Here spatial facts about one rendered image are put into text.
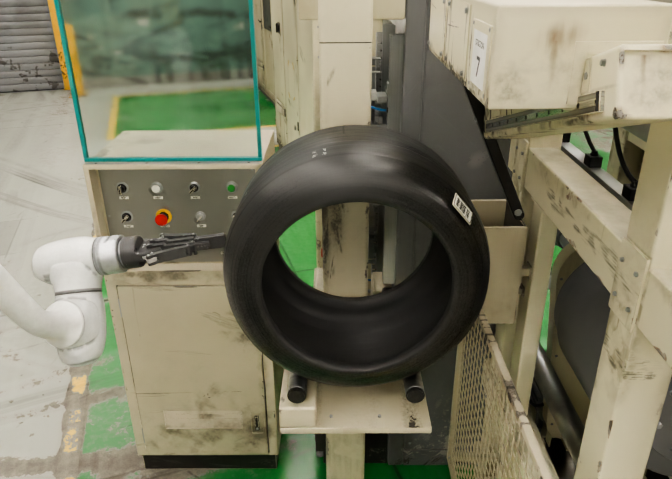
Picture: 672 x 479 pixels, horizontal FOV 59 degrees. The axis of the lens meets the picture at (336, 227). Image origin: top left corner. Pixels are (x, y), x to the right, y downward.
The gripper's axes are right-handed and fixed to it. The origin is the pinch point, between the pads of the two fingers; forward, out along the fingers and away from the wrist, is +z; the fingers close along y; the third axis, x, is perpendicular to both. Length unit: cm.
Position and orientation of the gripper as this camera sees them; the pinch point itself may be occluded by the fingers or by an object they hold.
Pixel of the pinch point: (210, 241)
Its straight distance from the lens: 139.8
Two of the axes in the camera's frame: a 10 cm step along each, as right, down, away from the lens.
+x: 1.5, 9.0, 4.1
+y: 0.0, -4.1, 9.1
